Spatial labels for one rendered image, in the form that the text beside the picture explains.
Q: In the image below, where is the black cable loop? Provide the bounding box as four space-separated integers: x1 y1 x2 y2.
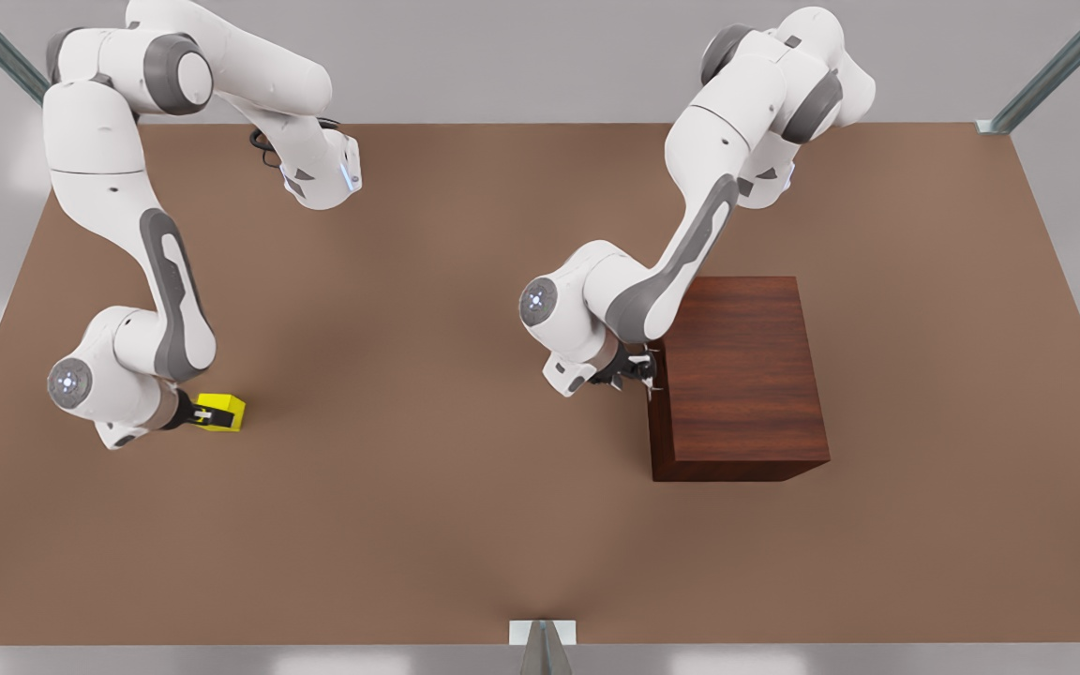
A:
248 117 342 171

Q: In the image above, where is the dark wooden cabinet box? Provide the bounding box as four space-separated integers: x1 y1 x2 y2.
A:
645 276 832 483

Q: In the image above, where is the yellow cube block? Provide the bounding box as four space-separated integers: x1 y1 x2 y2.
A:
194 393 248 433

